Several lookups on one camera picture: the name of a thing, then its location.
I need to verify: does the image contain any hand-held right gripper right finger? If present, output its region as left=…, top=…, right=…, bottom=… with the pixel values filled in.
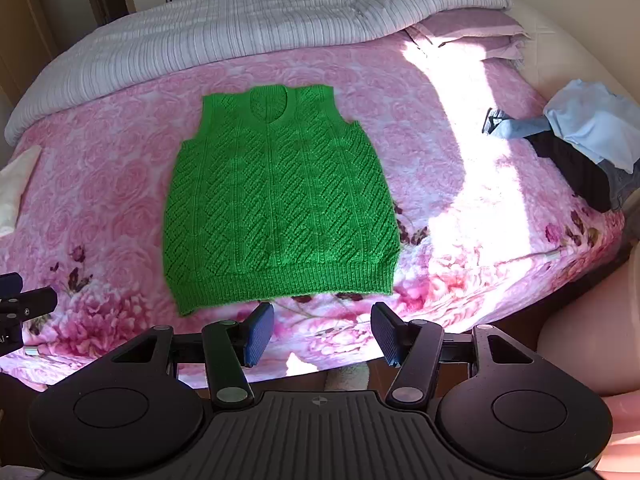
left=371, top=302, right=535, bottom=406

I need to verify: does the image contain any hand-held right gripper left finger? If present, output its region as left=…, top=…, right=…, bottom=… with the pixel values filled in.
left=111, top=302, right=275, bottom=407

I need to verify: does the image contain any green knitted vest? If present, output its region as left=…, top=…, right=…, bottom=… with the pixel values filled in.
left=162, top=85, right=401, bottom=317

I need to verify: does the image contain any white fuzzy cloth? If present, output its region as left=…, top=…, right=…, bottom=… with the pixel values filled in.
left=324, top=362, right=373, bottom=392

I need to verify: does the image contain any pink floral blanket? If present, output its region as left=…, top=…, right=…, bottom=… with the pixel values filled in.
left=0, top=30, right=626, bottom=393

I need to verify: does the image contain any pink lidded bin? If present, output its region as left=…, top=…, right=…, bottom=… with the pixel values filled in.
left=536, top=260, right=640, bottom=411

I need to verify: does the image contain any black cloth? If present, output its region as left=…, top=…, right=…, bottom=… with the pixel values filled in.
left=527, top=131, right=615, bottom=213

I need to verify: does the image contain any light blue shirt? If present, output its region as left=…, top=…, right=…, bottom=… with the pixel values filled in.
left=542, top=79, right=640, bottom=172

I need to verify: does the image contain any striped quilt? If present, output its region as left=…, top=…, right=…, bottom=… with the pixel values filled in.
left=4, top=0, right=513, bottom=143

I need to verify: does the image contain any purple pillow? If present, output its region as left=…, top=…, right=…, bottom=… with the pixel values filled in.
left=405, top=7, right=531, bottom=68

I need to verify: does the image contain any cream padded headboard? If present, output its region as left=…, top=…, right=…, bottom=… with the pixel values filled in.
left=505, top=0, right=640, bottom=116

